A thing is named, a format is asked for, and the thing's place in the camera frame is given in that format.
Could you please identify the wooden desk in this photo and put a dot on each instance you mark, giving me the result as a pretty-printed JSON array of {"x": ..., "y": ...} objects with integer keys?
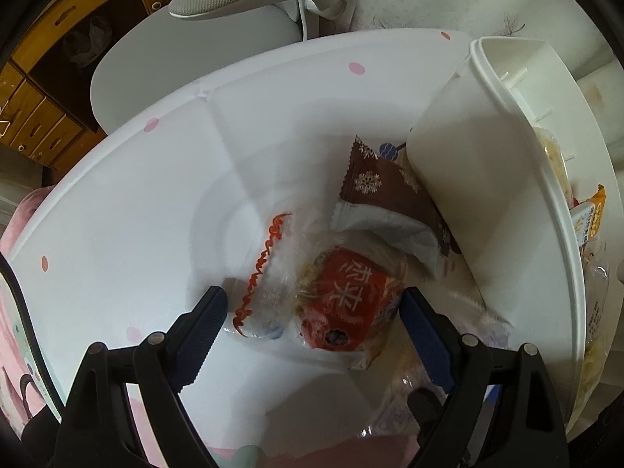
[{"x": 39, "y": 122}]

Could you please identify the plastic bag under desk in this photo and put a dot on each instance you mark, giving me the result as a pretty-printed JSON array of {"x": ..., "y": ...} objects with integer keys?
[{"x": 87, "y": 41}]

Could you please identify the clear packet round red label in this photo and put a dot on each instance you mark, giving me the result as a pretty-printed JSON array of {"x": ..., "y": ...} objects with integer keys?
[{"x": 341, "y": 297}]

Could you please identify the brown snowflake snack packet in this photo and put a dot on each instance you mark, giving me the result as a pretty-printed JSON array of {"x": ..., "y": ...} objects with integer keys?
[{"x": 390, "y": 190}]

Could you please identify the clear rice cracker packet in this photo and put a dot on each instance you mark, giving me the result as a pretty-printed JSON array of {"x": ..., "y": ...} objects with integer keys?
[{"x": 555, "y": 156}]

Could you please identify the clear bread packet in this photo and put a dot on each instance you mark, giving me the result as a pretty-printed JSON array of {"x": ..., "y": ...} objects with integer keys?
[{"x": 395, "y": 390}]

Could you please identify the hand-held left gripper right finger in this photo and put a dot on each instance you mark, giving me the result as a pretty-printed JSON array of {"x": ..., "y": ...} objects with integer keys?
[{"x": 429, "y": 346}]

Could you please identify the cartoon printed table mat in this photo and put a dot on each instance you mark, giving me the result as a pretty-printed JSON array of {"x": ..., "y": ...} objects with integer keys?
[{"x": 170, "y": 204}]

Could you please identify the orange white snack packet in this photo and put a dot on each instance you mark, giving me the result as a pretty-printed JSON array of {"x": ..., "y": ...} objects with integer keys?
[{"x": 592, "y": 217}]

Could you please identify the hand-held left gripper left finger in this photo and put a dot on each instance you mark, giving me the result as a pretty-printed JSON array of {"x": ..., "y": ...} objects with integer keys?
[{"x": 200, "y": 341}]

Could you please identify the grey office chair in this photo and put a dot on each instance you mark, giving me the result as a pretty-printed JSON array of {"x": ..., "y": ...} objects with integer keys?
[{"x": 195, "y": 48}]

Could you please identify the white plastic box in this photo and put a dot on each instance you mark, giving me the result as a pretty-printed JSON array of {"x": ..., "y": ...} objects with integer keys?
[{"x": 463, "y": 180}]

